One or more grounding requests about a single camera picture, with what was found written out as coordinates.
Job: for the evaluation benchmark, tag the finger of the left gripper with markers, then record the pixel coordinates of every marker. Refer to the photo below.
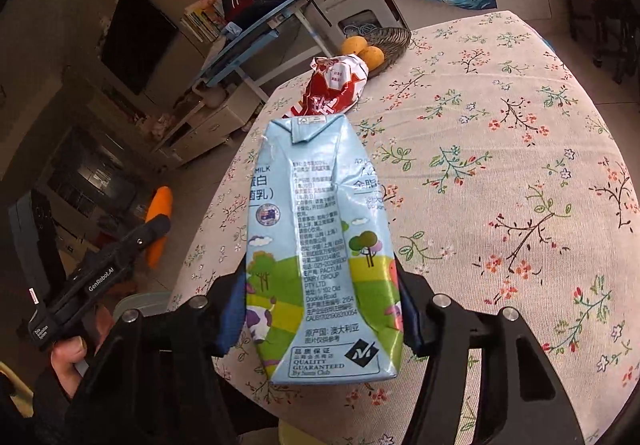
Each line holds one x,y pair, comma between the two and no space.
150,232

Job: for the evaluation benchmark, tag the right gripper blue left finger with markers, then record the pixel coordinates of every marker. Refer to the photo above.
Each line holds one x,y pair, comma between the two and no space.
170,392

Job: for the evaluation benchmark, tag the light blue milk carton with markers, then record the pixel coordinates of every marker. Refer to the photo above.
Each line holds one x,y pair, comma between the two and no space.
322,290

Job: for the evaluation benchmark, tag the red white snack bag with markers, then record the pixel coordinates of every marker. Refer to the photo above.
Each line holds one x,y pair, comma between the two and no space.
335,86

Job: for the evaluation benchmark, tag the light blue trash bin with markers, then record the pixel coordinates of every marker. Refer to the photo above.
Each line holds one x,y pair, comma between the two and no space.
148,304

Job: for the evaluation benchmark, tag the person's left hand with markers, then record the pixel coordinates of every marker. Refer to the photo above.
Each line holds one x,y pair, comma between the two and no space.
65,355

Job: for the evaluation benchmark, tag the cream TV cabinet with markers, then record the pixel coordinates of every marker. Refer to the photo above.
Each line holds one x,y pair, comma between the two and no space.
194,129

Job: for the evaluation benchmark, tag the pink kettlebell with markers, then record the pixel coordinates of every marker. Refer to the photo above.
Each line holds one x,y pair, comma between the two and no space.
213,97

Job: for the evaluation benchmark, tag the floral tablecloth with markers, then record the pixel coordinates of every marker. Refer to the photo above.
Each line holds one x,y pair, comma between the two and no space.
504,187

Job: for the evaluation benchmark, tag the row of books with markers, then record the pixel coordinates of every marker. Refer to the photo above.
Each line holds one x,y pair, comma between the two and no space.
204,19

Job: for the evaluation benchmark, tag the blue adjustable study desk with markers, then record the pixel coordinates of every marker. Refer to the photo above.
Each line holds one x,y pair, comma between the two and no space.
255,39

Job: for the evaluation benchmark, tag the yellow mango left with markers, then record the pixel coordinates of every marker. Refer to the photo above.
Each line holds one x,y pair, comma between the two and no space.
354,45

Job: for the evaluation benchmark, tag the yellow mango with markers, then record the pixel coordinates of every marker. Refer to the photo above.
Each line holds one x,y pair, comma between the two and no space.
372,56
354,45

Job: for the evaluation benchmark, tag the yellow mango right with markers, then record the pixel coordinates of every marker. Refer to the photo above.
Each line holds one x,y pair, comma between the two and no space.
372,56

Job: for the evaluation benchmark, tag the woven wicker basket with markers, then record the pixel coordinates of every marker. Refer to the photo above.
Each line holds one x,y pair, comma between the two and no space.
393,41

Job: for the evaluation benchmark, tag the black wall television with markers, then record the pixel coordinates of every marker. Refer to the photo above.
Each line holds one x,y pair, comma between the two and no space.
136,41

